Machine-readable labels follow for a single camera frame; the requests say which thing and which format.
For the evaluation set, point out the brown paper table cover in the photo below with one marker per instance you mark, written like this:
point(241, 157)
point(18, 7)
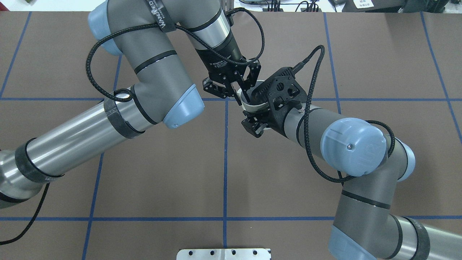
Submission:
point(209, 183)

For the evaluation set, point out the white mug with handle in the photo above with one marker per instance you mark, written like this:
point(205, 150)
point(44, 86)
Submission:
point(254, 104)

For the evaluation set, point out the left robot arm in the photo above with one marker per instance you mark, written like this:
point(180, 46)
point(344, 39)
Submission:
point(165, 92)

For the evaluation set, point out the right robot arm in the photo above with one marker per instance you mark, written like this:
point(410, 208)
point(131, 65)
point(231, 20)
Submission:
point(363, 228)

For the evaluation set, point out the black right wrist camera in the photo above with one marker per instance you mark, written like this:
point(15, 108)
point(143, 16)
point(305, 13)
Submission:
point(281, 90)

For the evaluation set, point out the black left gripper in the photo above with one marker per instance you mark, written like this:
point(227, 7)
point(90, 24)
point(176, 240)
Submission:
point(221, 57)

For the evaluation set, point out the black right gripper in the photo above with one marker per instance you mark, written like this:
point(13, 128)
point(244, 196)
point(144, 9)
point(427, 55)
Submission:
point(273, 118)

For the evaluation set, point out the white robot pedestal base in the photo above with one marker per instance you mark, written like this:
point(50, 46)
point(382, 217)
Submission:
point(225, 254)

